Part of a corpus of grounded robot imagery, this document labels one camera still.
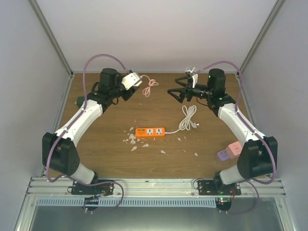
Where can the pink cube socket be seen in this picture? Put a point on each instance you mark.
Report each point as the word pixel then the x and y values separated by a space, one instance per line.
pixel 234 150

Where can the green cube plug adapter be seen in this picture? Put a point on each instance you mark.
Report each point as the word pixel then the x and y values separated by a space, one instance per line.
pixel 80 100

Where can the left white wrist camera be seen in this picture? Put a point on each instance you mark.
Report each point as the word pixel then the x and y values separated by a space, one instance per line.
pixel 131 80

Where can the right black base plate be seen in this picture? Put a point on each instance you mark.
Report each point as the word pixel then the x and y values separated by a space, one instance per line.
pixel 209 187

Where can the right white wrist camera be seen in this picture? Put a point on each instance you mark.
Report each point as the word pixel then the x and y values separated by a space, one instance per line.
pixel 191 75

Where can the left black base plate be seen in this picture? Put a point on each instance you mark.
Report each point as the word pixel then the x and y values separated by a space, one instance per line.
pixel 105 188

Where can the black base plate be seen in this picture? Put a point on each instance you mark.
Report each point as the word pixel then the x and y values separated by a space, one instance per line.
pixel 209 187
pixel 105 188

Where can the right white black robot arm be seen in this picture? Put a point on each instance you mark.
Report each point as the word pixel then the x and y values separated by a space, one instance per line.
pixel 259 153

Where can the orange power strip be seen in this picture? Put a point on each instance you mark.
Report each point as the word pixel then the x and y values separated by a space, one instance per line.
pixel 150 132

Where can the aluminium front rail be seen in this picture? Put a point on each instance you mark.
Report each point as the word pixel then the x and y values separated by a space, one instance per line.
pixel 164 188

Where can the grey slotted cable duct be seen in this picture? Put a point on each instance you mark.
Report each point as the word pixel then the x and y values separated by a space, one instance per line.
pixel 128 202

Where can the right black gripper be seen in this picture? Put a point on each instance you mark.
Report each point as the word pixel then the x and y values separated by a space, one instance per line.
pixel 182 91

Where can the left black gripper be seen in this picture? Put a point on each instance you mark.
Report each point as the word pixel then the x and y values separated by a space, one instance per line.
pixel 132 90

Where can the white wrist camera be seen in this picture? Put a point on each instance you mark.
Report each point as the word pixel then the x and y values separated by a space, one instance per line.
pixel 131 80
pixel 191 75

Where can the purple power strip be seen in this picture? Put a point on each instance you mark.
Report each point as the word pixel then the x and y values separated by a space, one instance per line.
pixel 223 155

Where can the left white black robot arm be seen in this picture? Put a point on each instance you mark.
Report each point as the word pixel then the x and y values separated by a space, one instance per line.
pixel 59 149

